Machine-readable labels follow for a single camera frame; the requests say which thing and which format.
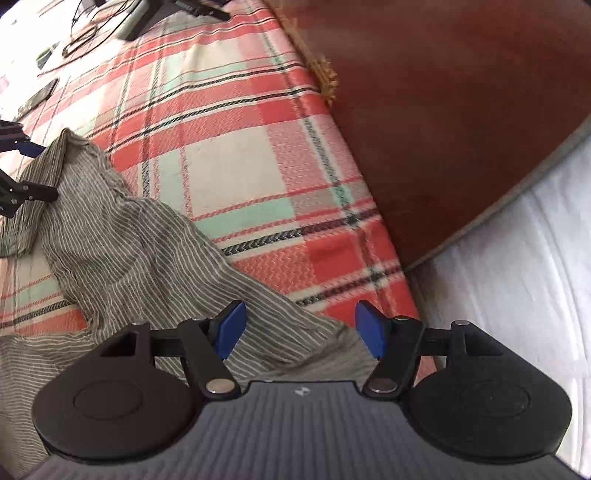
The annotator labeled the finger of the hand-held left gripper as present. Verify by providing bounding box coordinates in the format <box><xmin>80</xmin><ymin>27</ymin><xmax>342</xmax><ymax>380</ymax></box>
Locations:
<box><xmin>0</xmin><ymin>171</ymin><xmax>60</xmax><ymax>219</ymax></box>
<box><xmin>0</xmin><ymin>119</ymin><xmax>47</xmax><ymax>158</ymax></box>

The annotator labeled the grey striped shirt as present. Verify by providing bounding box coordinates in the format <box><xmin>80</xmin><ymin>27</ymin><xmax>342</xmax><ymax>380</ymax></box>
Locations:
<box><xmin>0</xmin><ymin>128</ymin><xmax>384</xmax><ymax>467</ymax></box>

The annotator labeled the brown wooden headboard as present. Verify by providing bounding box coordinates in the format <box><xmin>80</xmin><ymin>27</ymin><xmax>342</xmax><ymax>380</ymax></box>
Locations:
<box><xmin>263</xmin><ymin>0</ymin><xmax>591</xmax><ymax>273</ymax></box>

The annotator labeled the black idle gripper device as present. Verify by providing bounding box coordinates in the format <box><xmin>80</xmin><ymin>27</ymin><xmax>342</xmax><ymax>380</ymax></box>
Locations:
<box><xmin>117</xmin><ymin>0</ymin><xmax>232</xmax><ymax>42</ymax></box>

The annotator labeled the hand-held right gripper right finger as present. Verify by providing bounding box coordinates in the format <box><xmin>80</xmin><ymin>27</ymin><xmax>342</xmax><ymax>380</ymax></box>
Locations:
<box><xmin>355</xmin><ymin>299</ymin><xmax>504</xmax><ymax>400</ymax></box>

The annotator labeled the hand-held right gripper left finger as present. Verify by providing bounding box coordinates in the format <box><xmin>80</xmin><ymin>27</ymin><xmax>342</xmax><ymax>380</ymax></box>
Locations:
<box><xmin>99</xmin><ymin>300</ymin><xmax>247</xmax><ymax>400</ymax></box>

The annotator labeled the black cable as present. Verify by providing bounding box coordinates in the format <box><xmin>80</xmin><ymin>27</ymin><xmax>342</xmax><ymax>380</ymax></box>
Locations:
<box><xmin>62</xmin><ymin>0</ymin><xmax>99</xmax><ymax>58</ymax></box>

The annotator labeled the red plaid bed blanket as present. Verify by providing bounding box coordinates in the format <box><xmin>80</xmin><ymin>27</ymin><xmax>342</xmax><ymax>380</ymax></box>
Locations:
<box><xmin>0</xmin><ymin>0</ymin><xmax>421</xmax><ymax>388</ymax></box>

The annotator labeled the black phone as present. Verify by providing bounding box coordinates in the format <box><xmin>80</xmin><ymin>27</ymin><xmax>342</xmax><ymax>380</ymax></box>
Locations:
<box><xmin>17</xmin><ymin>78</ymin><xmax>61</xmax><ymax>117</ymax></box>

